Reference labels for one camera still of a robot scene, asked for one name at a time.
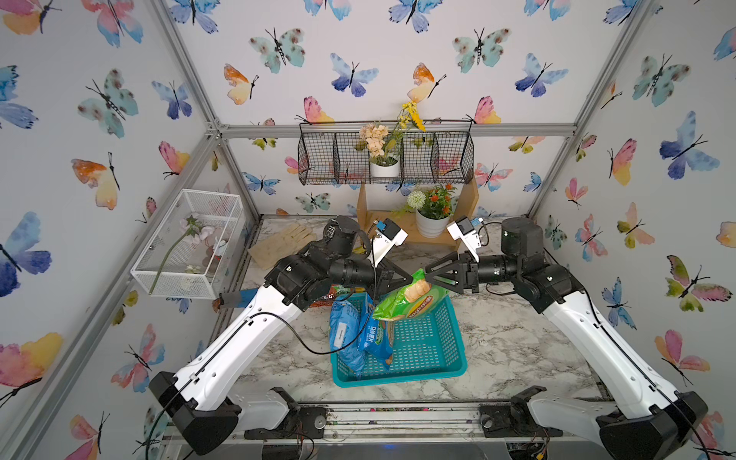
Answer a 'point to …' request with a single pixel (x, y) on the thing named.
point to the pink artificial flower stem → (195, 232)
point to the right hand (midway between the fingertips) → (432, 274)
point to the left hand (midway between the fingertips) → (409, 277)
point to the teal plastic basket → (426, 346)
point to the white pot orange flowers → (433, 209)
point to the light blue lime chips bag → (378, 337)
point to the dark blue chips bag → (345, 330)
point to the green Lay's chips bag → (409, 300)
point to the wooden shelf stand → (466, 205)
